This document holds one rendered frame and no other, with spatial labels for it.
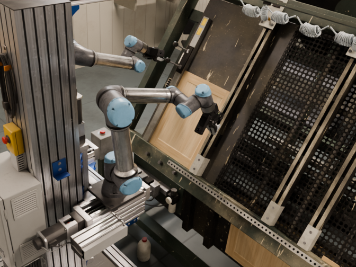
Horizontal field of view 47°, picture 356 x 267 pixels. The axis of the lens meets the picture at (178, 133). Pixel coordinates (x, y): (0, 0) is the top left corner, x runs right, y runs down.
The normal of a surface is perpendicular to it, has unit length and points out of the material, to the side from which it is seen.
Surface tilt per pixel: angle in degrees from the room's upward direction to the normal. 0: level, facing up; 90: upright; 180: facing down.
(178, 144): 58
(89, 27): 90
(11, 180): 0
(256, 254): 90
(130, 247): 0
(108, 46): 90
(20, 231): 90
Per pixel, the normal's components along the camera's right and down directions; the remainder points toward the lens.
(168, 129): -0.56, -0.18
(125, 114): 0.52, 0.38
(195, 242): 0.08, -0.84
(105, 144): 0.69, 0.43
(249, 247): -0.71, 0.32
